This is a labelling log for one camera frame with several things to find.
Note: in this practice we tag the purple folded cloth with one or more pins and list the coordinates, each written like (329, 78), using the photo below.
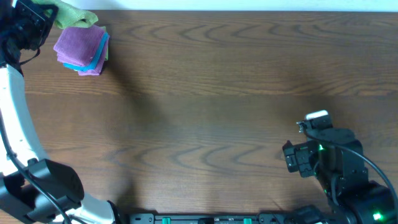
(99, 66)
(77, 46)

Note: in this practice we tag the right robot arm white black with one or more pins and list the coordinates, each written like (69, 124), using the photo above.
(357, 190)

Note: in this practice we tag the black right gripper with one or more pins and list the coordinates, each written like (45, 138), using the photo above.
(298, 151)

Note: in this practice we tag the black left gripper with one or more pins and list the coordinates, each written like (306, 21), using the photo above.
(42, 18)

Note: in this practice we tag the green microfiber cloth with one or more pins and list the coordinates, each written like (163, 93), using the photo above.
(70, 16)

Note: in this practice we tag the purple folded cloth top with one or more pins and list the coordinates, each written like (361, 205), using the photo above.
(77, 46)

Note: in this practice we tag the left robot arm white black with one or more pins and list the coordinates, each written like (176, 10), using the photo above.
(35, 189)

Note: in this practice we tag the purple folded cloth bottom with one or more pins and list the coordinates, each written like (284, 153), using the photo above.
(99, 66)

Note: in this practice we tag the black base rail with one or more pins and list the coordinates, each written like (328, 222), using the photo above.
(262, 218)

